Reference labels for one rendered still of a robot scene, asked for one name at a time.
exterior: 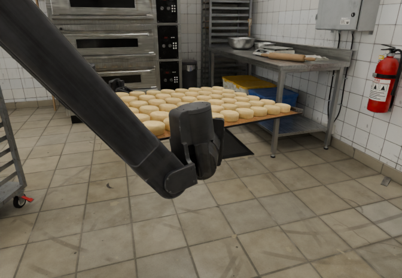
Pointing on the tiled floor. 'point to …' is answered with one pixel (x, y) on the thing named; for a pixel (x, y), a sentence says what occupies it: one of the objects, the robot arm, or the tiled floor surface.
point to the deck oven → (121, 27)
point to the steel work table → (283, 125)
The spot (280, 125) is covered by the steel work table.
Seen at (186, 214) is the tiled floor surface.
